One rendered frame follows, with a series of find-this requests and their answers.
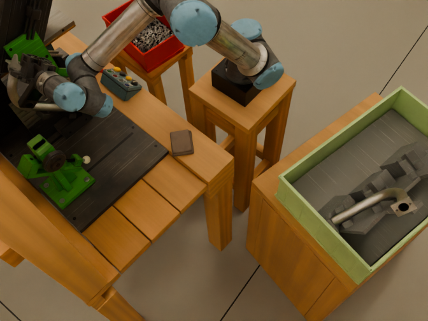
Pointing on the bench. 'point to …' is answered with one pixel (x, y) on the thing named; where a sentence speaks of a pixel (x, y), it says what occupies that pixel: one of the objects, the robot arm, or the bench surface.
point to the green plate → (20, 46)
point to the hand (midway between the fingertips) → (16, 68)
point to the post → (44, 244)
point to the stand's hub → (53, 161)
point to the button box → (125, 93)
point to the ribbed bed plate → (29, 117)
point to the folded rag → (181, 142)
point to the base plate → (78, 146)
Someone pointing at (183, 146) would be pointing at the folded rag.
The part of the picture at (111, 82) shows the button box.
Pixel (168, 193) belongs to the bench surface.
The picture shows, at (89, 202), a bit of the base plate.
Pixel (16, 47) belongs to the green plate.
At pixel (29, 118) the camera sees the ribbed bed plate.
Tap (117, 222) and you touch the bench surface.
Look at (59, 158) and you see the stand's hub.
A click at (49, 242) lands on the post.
